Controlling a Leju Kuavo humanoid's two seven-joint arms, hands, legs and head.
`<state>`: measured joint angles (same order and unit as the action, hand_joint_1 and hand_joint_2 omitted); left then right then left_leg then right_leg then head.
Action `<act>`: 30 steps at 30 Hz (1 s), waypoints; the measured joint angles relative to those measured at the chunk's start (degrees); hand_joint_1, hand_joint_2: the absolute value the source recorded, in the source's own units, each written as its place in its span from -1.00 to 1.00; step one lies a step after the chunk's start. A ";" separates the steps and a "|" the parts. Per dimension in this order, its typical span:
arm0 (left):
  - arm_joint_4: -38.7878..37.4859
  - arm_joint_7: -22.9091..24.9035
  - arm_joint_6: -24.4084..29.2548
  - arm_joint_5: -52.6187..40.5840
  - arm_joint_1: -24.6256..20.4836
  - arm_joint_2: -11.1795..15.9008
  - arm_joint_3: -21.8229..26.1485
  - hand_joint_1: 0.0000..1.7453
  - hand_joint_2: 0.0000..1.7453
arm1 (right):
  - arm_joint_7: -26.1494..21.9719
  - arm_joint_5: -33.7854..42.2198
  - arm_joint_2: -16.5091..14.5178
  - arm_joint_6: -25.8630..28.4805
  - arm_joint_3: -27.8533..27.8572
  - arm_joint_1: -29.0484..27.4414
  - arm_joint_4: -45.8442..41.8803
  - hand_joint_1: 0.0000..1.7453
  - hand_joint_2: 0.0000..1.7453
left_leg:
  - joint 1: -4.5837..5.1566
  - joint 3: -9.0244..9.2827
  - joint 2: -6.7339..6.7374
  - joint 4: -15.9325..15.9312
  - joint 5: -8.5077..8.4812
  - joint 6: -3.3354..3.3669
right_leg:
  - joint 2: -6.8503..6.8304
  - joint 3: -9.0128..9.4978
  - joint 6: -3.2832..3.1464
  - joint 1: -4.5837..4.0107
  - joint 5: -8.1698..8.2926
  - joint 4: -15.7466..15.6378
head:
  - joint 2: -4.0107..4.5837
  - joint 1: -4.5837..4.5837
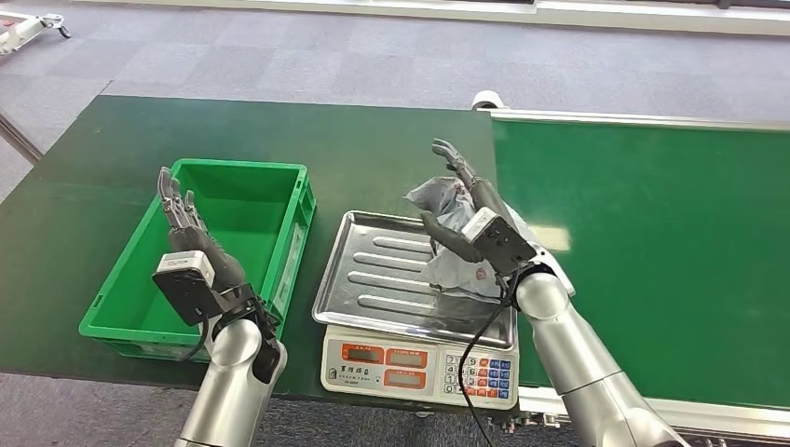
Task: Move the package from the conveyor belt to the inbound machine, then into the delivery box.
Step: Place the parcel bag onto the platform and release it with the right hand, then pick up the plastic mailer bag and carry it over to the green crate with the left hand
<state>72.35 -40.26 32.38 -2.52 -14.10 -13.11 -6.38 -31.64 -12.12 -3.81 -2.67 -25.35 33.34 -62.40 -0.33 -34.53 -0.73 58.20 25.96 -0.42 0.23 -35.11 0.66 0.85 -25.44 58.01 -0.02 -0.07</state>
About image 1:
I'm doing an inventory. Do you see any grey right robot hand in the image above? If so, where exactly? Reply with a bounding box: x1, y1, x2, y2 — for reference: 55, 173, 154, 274
419, 138, 520, 264

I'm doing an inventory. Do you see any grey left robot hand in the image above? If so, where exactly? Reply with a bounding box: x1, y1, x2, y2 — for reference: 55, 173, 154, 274
157, 166, 249, 292

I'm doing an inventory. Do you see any white plastic mailer package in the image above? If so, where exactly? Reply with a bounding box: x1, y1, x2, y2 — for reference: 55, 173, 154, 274
405, 177, 577, 302

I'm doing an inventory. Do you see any green conveyor belt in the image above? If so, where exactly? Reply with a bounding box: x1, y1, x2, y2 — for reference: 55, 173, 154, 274
491, 118, 790, 411

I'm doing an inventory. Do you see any green plastic crate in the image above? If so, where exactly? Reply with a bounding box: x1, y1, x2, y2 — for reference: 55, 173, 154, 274
78, 158, 317, 364

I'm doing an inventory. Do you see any steel scale tray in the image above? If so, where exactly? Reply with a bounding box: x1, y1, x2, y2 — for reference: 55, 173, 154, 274
311, 210, 518, 351

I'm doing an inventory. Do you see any dark metal floor strip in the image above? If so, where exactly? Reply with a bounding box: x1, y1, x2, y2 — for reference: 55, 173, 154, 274
0, 111, 46, 164

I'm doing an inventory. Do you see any white electronic scale body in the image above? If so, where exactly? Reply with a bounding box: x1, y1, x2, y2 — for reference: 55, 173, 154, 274
320, 325, 521, 413

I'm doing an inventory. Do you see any white wheeled cart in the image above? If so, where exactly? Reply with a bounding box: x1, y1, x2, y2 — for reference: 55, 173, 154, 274
0, 12, 73, 58

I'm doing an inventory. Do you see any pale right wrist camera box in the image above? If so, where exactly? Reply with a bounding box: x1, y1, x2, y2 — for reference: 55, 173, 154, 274
461, 207, 538, 278

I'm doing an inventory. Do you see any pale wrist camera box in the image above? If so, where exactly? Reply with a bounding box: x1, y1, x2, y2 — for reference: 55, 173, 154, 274
152, 250, 218, 328
461, 207, 538, 278

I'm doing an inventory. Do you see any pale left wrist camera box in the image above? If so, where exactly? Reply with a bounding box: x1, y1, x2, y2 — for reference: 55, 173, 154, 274
152, 250, 218, 328

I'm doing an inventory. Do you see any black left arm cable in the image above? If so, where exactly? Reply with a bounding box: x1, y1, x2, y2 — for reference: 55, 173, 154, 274
177, 318, 212, 364

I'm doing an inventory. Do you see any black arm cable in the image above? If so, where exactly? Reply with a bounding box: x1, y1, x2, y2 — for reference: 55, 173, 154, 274
177, 318, 212, 364
456, 270, 525, 447

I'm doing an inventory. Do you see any aluminium conveyor frame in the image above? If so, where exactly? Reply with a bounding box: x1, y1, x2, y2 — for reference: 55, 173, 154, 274
471, 89, 790, 442

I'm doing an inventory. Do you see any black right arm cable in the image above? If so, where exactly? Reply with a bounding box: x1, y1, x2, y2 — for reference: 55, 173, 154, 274
456, 270, 525, 447

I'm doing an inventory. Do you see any white wall ledge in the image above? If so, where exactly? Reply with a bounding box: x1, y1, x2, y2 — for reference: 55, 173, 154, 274
74, 0, 790, 38

